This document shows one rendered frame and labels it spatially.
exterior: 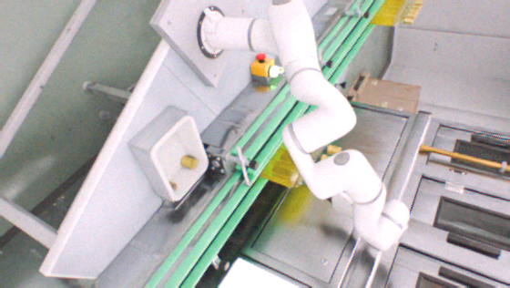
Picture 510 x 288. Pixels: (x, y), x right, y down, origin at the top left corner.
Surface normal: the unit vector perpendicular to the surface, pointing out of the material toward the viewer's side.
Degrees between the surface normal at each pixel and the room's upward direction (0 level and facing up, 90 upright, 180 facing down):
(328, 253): 90
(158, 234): 90
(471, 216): 90
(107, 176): 0
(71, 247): 0
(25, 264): 90
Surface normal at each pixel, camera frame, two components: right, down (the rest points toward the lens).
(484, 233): -0.15, -0.73
